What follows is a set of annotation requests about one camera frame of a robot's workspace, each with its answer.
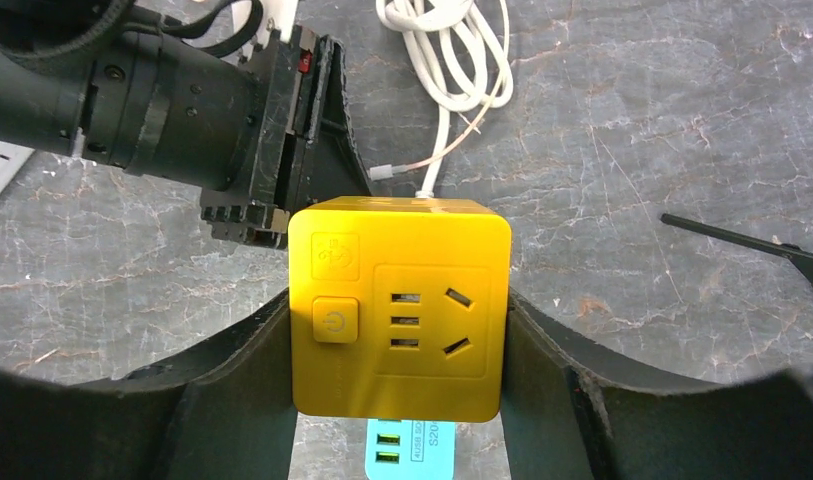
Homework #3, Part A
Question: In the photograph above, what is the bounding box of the white power strip cable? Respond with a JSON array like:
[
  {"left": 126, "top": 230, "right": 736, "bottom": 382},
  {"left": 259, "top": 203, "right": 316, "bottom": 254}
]
[{"left": 375, "top": 0, "right": 515, "bottom": 200}]

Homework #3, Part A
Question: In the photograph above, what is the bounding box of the teal power strip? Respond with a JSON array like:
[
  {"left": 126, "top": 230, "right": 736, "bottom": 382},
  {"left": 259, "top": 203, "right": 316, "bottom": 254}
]
[{"left": 364, "top": 419, "right": 456, "bottom": 480}]

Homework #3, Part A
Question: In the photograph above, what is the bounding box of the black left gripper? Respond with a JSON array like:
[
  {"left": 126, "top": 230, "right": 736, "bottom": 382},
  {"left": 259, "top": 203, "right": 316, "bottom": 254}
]
[{"left": 0, "top": 1, "right": 371, "bottom": 249}]

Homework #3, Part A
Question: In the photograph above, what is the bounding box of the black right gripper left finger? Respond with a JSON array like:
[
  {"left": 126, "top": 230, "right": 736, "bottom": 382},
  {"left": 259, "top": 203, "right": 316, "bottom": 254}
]
[{"left": 0, "top": 293, "right": 297, "bottom": 479}]

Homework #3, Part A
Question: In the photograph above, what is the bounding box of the yellow cube socket adapter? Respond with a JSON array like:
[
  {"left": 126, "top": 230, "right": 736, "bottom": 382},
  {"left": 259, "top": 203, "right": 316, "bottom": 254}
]
[{"left": 288, "top": 196, "right": 513, "bottom": 423}]

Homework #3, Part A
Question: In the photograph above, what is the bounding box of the black microphone tripod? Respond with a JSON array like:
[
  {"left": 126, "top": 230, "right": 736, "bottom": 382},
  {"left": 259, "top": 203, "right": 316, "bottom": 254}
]
[{"left": 660, "top": 212, "right": 813, "bottom": 313}]

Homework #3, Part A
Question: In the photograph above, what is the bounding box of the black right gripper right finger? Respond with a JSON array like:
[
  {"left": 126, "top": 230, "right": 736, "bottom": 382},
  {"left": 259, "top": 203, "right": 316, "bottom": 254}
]
[{"left": 500, "top": 292, "right": 813, "bottom": 479}]

